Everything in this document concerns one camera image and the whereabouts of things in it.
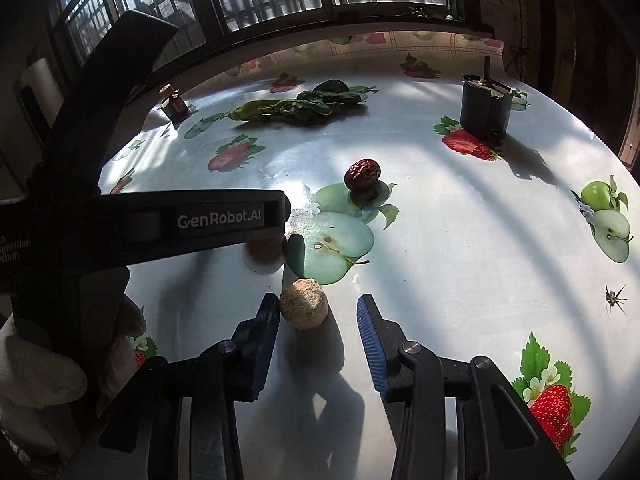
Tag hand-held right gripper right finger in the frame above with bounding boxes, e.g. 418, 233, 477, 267
356, 294, 576, 480

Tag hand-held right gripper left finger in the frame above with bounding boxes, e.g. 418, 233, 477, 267
60, 292, 282, 480

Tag small beige fibrous chunk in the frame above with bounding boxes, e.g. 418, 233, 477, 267
279, 278, 330, 331

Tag person's left hand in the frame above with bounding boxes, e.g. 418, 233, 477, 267
0, 317, 88, 461

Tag fruit print tablecloth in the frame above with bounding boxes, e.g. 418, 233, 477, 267
97, 30, 640, 480

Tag small dark jar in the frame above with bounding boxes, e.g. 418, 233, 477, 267
159, 83, 190, 122

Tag dried red date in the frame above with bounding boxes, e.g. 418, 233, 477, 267
344, 159, 383, 192

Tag green pepper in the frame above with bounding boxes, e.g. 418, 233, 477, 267
229, 99, 283, 123

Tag dark leafy greens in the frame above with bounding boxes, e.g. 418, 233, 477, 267
277, 87, 368, 126

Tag black container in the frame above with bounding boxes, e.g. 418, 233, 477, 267
459, 57, 516, 143

